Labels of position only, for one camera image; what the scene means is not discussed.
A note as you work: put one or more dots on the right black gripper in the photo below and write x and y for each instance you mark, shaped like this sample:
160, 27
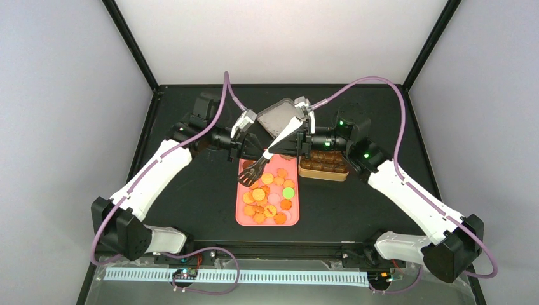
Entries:
301, 146

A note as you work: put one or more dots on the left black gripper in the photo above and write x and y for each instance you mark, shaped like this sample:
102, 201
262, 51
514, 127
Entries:
240, 144

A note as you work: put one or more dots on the metal tongs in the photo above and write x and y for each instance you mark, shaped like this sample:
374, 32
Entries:
253, 172

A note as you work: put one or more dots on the gold cookie tin box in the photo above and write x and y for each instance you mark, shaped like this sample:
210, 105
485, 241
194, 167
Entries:
323, 165

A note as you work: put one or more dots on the orange round cookie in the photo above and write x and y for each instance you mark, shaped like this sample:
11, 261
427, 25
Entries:
267, 178
282, 173

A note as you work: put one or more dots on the green round cookie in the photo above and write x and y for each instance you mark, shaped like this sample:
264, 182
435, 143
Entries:
288, 193

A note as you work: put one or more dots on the pink plastic tray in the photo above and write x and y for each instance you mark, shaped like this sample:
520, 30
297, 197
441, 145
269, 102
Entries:
260, 213

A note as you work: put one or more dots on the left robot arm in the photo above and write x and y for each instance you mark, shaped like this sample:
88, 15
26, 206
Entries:
119, 220

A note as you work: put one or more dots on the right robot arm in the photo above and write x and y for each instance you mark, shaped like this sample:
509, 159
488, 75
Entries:
450, 241

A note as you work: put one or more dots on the clear plastic lid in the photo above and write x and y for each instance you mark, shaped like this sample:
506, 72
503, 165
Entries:
276, 117

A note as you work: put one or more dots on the pale pink cookie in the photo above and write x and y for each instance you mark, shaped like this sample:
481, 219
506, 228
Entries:
274, 199

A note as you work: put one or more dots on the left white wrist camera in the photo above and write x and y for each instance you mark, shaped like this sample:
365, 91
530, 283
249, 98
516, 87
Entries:
242, 124

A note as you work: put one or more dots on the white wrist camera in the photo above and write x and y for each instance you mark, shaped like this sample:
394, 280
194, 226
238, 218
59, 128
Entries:
242, 124
305, 110

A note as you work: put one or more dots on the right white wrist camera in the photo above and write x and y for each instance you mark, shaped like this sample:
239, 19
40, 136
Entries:
305, 110

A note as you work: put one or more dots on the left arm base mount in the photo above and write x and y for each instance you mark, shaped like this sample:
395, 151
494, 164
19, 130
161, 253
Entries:
182, 261

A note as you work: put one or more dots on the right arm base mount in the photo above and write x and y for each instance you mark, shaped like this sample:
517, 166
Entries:
364, 256

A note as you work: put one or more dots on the white slotted cable duct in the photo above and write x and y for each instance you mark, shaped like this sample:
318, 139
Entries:
279, 277

